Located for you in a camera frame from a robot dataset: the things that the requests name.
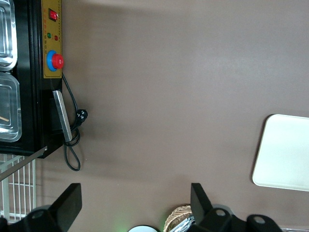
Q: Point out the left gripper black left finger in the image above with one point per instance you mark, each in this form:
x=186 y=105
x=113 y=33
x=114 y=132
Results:
x=70 y=205

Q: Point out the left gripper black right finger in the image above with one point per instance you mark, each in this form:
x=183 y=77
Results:
x=201 y=205

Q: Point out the beige plastic tray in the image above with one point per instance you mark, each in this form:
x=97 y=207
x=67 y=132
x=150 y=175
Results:
x=282 y=152

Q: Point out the light tan wicker basket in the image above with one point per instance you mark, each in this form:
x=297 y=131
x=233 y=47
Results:
x=177 y=211

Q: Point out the aluminium foil container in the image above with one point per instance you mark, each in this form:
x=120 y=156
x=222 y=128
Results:
x=184 y=224

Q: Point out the thin silver metal strip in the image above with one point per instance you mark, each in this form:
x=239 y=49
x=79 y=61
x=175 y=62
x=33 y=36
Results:
x=24 y=162

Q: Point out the stainless steel pan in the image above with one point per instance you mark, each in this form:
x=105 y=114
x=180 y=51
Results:
x=9 y=108
x=7 y=36

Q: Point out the black food warmer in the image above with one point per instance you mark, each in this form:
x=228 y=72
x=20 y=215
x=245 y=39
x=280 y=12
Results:
x=31 y=96

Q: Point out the yellow control panel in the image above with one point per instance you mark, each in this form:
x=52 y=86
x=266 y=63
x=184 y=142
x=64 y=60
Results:
x=51 y=29

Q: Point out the red rocker switch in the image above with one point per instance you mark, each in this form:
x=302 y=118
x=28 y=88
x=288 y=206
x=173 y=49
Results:
x=53 y=15

